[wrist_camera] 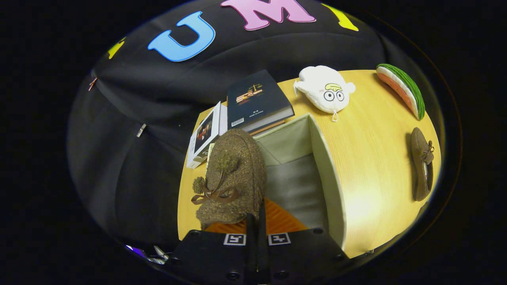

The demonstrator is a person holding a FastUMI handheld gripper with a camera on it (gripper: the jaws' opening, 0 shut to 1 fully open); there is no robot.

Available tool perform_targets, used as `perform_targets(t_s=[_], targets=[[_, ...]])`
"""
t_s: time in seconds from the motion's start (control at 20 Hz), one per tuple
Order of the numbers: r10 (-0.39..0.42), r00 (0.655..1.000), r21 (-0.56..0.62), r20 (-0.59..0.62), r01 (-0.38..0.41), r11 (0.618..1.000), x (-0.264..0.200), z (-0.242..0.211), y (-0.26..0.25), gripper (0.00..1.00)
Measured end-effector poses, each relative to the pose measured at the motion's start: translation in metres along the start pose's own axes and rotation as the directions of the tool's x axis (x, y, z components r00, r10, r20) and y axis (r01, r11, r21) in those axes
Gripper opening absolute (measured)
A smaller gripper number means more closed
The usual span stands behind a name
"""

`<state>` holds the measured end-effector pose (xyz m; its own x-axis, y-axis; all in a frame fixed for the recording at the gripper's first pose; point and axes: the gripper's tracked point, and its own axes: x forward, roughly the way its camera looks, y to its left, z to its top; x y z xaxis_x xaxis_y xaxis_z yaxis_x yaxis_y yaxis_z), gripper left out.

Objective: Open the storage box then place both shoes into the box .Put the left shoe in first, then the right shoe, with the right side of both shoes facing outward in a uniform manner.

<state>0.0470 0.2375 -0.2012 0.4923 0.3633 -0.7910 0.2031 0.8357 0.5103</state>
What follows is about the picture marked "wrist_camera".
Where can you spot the black backdrop cloth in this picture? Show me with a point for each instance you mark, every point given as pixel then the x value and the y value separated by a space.
pixel 130 166

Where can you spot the white plush toy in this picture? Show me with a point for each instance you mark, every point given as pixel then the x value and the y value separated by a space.
pixel 323 87

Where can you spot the silver clip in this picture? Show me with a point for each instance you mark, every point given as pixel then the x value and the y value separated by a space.
pixel 141 130

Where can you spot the white picture-cover book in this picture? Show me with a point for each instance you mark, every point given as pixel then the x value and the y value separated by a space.
pixel 206 132

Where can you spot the watermelon slice plush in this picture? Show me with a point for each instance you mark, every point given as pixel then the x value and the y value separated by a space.
pixel 404 89

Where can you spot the grey fabric storage box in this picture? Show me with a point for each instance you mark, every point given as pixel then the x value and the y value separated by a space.
pixel 293 178

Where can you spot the dark hardcover book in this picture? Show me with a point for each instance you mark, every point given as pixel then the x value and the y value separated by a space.
pixel 257 99

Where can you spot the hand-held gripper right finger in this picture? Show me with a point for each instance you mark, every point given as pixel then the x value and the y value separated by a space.
pixel 301 253

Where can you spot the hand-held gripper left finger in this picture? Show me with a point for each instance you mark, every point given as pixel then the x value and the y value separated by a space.
pixel 210 257

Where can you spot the brown fuzzy shoe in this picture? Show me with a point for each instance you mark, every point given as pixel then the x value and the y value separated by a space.
pixel 233 170
pixel 420 166

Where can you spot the brown clip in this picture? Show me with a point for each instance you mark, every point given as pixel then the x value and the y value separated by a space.
pixel 92 84

